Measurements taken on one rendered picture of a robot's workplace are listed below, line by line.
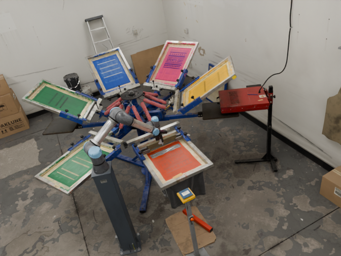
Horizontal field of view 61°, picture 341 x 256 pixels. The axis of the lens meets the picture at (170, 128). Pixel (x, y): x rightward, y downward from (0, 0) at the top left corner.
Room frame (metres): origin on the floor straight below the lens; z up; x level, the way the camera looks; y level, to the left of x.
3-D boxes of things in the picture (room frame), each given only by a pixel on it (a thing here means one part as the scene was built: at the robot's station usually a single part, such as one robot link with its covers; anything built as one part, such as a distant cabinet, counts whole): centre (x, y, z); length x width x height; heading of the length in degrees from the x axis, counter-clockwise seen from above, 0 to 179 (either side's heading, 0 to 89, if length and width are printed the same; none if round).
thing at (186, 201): (1.89, -0.02, 0.48); 0.22 x 0.22 x 0.96; 20
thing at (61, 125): (3.57, 1.07, 0.91); 1.34 x 0.40 x 0.08; 80
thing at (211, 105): (3.34, -0.25, 0.91); 1.34 x 0.40 x 0.08; 80
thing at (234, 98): (3.21, -0.99, 1.06); 0.61 x 0.46 x 0.12; 80
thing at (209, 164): (2.46, 0.05, 0.97); 0.79 x 0.58 x 0.04; 20
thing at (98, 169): (2.19, 0.72, 1.25); 0.15 x 0.15 x 0.10
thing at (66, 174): (2.76, 1.00, 1.05); 1.08 x 0.61 x 0.23; 140
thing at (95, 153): (2.19, 0.73, 1.37); 0.13 x 0.12 x 0.14; 29
